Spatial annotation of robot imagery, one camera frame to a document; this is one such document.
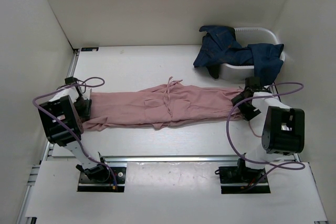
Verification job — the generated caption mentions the pink trousers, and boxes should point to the pink trousers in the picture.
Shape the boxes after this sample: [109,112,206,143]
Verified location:
[83,79,243,131]

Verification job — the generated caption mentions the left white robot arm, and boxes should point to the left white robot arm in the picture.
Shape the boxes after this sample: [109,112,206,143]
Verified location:
[32,77,117,187]

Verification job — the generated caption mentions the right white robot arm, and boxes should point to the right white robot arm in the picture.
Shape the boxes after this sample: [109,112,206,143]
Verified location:
[215,77,305,186]

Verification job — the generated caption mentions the small dark label sticker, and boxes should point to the small dark label sticker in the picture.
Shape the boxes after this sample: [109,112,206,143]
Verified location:
[81,47,99,52]

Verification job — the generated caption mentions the dark blue jeans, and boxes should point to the dark blue jeans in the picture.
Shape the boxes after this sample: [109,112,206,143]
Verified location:
[193,25,276,86]

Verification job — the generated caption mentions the white plastic basket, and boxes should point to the white plastic basket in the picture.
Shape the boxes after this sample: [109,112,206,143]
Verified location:
[219,27,285,82]

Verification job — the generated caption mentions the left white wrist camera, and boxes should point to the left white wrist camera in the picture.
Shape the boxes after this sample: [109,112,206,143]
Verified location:
[82,88,92,100]

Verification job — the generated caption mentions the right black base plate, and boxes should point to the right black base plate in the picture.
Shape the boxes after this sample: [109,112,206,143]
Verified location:
[215,166,271,194]

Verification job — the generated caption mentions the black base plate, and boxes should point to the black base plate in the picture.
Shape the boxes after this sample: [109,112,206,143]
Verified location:
[215,166,271,194]
[77,166,127,193]

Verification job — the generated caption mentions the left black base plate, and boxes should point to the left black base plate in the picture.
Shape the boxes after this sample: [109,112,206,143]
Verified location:
[77,166,127,193]

